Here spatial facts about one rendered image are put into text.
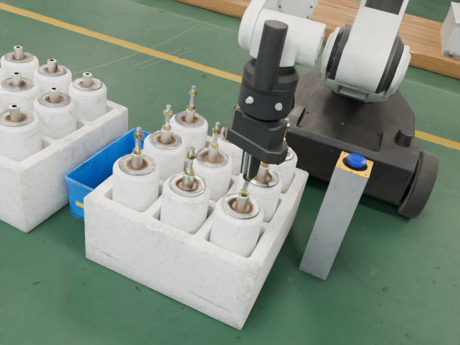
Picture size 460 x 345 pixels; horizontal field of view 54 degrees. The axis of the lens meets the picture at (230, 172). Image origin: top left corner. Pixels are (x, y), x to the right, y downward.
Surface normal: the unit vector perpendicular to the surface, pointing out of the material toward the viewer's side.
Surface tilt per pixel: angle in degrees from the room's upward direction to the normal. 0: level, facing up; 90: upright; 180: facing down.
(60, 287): 0
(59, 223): 0
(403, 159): 46
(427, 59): 90
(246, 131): 90
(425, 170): 37
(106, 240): 90
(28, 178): 90
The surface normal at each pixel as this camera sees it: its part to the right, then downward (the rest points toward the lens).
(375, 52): -0.22, 0.00
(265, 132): -0.65, 0.35
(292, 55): -0.31, 0.51
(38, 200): 0.89, 0.37
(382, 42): -0.14, -0.21
